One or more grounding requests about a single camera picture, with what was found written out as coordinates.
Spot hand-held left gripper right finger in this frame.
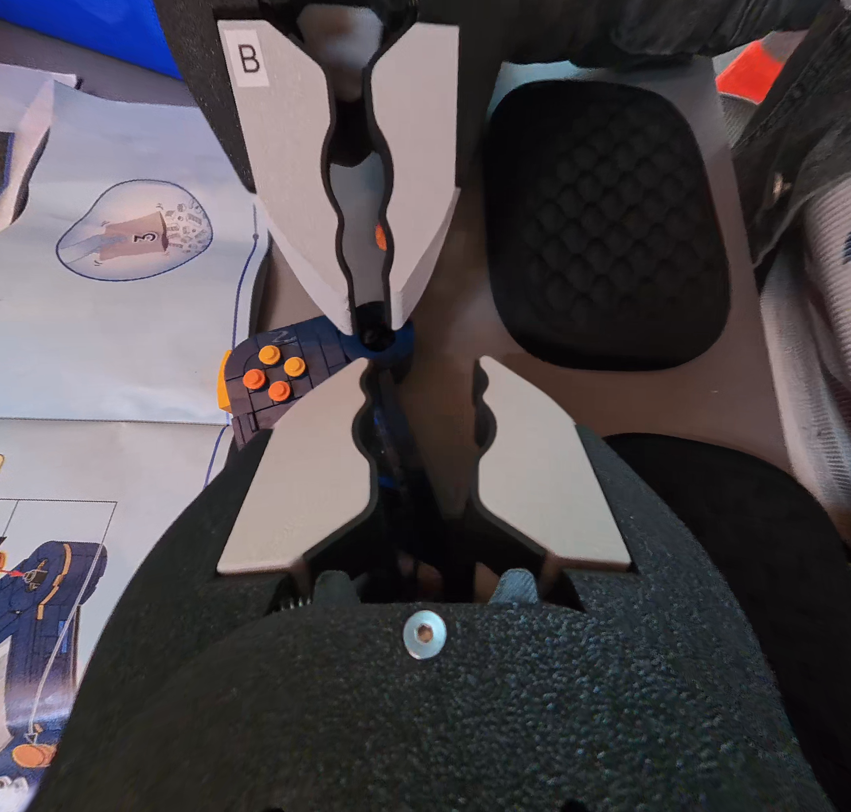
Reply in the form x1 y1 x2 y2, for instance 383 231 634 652
470 355 634 588

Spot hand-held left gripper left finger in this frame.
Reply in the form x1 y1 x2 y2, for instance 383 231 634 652
215 357 380 595

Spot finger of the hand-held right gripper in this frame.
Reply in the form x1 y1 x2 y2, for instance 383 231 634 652
363 22 463 329
217 19 360 335

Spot blue brick game console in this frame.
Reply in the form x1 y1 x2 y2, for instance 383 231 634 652
218 315 416 494

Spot black round toy piece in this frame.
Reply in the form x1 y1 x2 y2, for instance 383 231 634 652
356 301 400 353

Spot blue plastic bin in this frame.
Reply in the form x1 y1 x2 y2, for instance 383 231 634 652
0 0 186 82

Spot white instruction booklet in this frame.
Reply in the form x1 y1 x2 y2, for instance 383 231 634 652
0 80 53 231

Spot black quilted pad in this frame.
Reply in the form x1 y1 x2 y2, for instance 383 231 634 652
483 80 732 372

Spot open light blue instruction booklet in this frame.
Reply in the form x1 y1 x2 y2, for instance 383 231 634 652
0 63 272 783

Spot person's black pants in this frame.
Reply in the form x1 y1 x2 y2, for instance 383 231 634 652
605 433 851 793

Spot person's white printed shirt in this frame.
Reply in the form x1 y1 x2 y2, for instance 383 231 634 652
717 34 851 533

